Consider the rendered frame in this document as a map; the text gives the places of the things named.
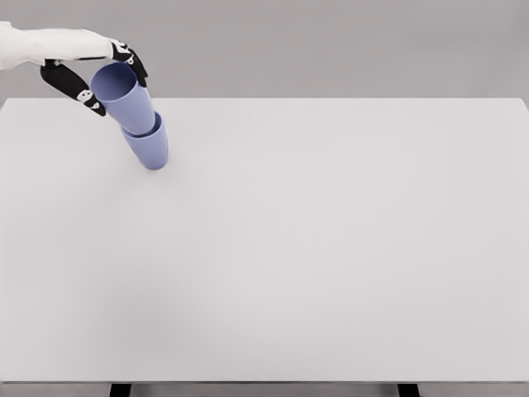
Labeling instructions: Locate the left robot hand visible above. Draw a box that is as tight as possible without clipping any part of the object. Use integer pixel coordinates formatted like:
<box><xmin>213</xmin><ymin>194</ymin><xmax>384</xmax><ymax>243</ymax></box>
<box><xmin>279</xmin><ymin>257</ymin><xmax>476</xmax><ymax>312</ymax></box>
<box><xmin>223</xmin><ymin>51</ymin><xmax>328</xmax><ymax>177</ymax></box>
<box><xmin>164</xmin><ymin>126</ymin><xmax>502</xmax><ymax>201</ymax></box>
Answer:
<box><xmin>31</xmin><ymin>28</ymin><xmax>149</xmax><ymax>118</ymax></box>

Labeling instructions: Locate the blue plastic cup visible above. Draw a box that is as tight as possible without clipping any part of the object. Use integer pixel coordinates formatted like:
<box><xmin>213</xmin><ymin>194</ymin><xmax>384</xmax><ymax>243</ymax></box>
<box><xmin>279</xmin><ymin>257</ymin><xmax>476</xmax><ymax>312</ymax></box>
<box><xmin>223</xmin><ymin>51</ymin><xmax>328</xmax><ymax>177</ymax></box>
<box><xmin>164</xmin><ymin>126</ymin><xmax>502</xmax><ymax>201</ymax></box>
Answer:
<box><xmin>89</xmin><ymin>62</ymin><xmax>157</xmax><ymax>136</ymax></box>
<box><xmin>120</xmin><ymin>111</ymin><xmax>169</xmax><ymax>172</ymax></box>

